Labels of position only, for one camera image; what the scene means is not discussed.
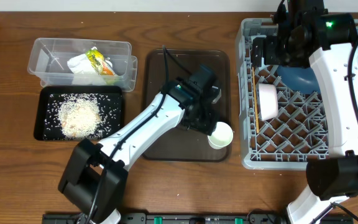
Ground pale green cup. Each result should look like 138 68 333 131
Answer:
208 121 234 149

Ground dark blue plate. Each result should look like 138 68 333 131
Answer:
277 66 320 95

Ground wooden chopstick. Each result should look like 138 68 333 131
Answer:
252 67 259 134

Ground white bowl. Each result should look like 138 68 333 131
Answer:
258 83 278 121

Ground yellow snack wrapper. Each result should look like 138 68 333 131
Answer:
85 47 116 76

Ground rice and food scraps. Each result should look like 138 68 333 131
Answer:
44 93 122 139

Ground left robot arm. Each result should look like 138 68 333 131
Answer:
58 65 221 223

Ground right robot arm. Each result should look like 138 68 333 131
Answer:
251 0 358 223

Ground grey dishwasher rack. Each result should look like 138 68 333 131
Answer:
235 17 358 171

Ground dark brown serving tray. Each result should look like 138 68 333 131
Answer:
143 49 231 162

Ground black plastic tray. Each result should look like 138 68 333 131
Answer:
34 86 124 141

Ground clear plastic bin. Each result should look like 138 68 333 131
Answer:
27 38 137 92

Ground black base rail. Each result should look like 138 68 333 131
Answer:
41 212 354 224

